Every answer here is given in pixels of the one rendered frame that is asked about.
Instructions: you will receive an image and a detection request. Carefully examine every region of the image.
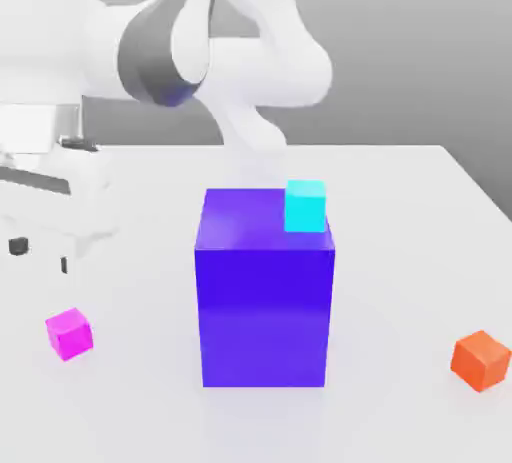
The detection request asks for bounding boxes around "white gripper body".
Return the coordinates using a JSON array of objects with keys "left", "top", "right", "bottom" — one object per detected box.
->
[{"left": 0, "top": 149, "right": 120, "bottom": 249}]

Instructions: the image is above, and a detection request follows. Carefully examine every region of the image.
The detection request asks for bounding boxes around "small magenta cube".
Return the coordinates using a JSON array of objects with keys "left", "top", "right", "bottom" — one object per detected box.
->
[{"left": 44, "top": 306, "right": 95, "bottom": 363}]

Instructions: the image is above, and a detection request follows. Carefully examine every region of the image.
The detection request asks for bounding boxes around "small cyan cube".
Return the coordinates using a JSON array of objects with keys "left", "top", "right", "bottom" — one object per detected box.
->
[{"left": 283, "top": 179, "right": 328, "bottom": 234}]

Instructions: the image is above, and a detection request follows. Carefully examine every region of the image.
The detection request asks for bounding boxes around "small orange cube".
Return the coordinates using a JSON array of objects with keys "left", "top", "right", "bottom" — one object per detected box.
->
[{"left": 449, "top": 329, "right": 512, "bottom": 394}]

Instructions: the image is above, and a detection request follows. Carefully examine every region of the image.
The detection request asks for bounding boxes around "large purple box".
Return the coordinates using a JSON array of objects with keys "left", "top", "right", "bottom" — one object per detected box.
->
[{"left": 194, "top": 187, "right": 336, "bottom": 389}]

